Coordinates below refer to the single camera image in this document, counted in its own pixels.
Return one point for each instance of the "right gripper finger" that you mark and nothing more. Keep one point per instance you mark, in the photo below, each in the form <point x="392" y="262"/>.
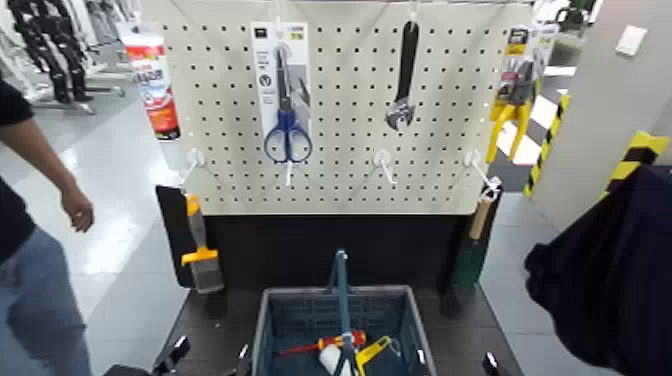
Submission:
<point x="491" y="363"/>
<point x="421" y="358"/>

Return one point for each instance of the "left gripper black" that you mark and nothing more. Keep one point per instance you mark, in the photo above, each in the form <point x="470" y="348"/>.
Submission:
<point x="128" y="372"/>

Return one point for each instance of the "yellow and grey scraper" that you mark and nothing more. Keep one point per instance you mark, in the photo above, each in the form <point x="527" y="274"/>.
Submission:
<point x="204" y="273"/>

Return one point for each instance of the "person's bare forearm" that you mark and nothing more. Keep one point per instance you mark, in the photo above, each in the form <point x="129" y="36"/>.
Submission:
<point x="36" y="152"/>

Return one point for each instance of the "blue grey plastic crate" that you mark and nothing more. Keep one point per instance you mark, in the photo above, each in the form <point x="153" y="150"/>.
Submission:
<point x="315" y="315"/>

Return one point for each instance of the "person's bare hand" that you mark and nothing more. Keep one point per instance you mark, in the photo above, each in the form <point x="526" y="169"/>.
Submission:
<point x="78" y="207"/>

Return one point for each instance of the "yellow utility knife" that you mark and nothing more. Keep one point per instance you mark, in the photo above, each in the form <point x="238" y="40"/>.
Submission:
<point x="370" y="353"/>

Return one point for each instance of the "red screwdriver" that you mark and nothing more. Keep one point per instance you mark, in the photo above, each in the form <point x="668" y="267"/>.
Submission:
<point x="336" y="342"/>

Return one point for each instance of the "black back panel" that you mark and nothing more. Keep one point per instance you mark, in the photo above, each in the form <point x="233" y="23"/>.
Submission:
<point x="315" y="246"/>

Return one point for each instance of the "dark navy cloth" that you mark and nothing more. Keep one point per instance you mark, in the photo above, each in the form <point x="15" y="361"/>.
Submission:
<point x="614" y="273"/>

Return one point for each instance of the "person in black shirt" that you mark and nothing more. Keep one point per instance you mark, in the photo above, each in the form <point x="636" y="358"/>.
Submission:
<point x="31" y="304"/>

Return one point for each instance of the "white pegboard hook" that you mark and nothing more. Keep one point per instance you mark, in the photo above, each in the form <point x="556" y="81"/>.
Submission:
<point x="475" y="160"/>
<point x="288" y="173"/>
<point x="383" y="160"/>
<point x="195" y="157"/>

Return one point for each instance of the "long yellow black hazard strip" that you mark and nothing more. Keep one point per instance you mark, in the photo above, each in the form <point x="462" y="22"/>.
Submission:
<point x="546" y="144"/>

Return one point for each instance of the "blue scissors in white package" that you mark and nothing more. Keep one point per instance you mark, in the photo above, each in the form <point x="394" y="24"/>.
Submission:
<point x="286" y="131"/>

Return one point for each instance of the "short yellow black hazard strip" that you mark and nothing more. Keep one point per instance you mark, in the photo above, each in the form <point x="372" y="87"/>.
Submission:
<point x="635" y="157"/>

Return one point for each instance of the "red and white tube package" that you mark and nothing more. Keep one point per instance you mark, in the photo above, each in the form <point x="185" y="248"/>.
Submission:
<point x="155" y="89"/>

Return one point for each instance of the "white metal pegboard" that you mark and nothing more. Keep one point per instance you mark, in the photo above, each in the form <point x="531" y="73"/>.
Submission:
<point x="341" y="94"/>

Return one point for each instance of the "black robot on stand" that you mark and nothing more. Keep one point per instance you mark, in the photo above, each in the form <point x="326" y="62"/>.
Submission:
<point x="50" y="47"/>

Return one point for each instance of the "white wall plate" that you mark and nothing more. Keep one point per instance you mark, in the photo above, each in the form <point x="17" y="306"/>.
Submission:
<point x="631" y="40"/>

